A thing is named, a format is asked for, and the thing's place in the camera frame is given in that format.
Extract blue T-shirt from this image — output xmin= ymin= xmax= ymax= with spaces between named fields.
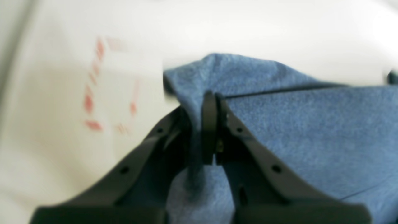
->
xmin=164 ymin=54 xmax=397 ymax=224

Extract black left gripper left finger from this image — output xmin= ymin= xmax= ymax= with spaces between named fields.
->
xmin=30 ymin=106 xmax=191 ymax=224

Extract red tape rectangle marking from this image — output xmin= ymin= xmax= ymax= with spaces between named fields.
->
xmin=82 ymin=36 xmax=141 ymax=136

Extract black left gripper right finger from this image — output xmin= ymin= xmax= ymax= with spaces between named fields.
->
xmin=201 ymin=91 xmax=372 ymax=224

